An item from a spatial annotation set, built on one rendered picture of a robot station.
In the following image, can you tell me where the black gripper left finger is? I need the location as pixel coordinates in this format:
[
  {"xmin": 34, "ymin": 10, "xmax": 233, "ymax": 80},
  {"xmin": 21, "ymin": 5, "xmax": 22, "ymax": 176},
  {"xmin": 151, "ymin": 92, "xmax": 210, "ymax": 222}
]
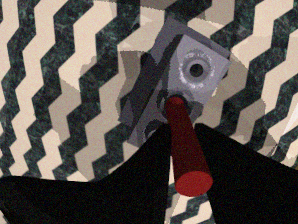
[{"xmin": 0, "ymin": 124, "xmax": 172, "ymax": 224}]

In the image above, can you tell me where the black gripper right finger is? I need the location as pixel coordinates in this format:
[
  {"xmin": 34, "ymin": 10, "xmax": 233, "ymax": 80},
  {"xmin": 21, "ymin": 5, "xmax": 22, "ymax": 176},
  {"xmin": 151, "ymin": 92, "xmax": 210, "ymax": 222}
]
[{"xmin": 194, "ymin": 123, "xmax": 298, "ymax": 224}]

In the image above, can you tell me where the red peg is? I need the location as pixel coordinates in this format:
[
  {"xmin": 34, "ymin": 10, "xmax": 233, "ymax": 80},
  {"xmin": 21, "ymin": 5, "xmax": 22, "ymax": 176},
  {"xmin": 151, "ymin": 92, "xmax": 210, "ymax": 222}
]
[{"xmin": 166, "ymin": 97, "xmax": 213, "ymax": 197}]

